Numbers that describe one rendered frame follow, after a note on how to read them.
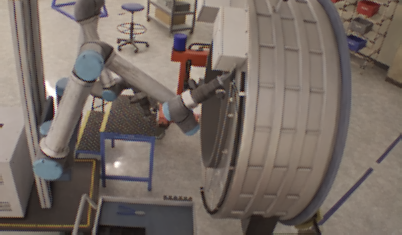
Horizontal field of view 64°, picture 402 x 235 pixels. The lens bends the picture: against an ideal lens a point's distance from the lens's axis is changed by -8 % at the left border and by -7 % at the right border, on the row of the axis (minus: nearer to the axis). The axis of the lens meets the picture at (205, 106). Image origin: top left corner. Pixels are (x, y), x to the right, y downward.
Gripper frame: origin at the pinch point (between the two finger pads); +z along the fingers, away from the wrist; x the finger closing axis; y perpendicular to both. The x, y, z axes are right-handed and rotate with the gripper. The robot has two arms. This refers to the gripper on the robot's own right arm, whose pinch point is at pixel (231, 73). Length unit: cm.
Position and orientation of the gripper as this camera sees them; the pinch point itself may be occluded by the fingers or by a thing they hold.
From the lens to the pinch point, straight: 163.0
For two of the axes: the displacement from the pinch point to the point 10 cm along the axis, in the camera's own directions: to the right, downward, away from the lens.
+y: 3.4, 8.6, -3.8
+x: -3.6, -2.6, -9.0
